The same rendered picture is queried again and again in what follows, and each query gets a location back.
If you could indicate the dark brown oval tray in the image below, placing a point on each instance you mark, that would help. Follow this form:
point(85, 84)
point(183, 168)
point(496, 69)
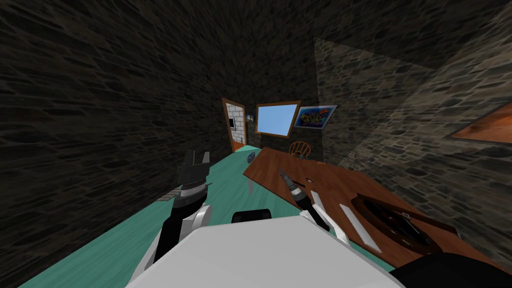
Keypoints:
point(400, 228)

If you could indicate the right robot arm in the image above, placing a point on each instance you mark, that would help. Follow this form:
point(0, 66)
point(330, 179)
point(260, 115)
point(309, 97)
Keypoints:
point(316, 214)

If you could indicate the small grey box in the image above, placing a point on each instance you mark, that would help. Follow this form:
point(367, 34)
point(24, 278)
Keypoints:
point(251, 156)

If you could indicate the wood-framed doorway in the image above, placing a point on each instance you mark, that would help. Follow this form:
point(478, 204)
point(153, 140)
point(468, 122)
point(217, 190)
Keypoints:
point(236, 126)

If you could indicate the orange-brown wall panel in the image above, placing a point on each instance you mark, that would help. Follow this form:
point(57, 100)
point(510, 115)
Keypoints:
point(486, 128)

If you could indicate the brown wooden chair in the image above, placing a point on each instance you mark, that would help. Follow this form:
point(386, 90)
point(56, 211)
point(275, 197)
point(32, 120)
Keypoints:
point(300, 148)

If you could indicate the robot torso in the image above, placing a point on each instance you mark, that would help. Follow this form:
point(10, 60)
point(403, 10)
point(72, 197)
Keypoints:
point(264, 256)

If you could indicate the wood-framed window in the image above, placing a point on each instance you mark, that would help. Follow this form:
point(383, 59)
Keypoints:
point(276, 118)

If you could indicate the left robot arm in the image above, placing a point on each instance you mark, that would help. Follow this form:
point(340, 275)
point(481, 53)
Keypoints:
point(176, 228)

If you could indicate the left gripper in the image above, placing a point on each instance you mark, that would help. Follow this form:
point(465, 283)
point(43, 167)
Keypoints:
point(194, 174)

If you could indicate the white flat bar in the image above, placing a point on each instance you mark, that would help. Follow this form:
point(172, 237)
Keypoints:
point(360, 228)
point(326, 212)

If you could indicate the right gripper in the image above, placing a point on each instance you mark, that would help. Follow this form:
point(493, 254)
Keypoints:
point(288, 180)

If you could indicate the colourful wall picture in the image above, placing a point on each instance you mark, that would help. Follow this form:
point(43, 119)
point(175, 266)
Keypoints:
point(315, 116)

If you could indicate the brown wooden table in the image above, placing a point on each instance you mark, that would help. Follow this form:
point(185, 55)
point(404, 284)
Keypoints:
point(344, 184)

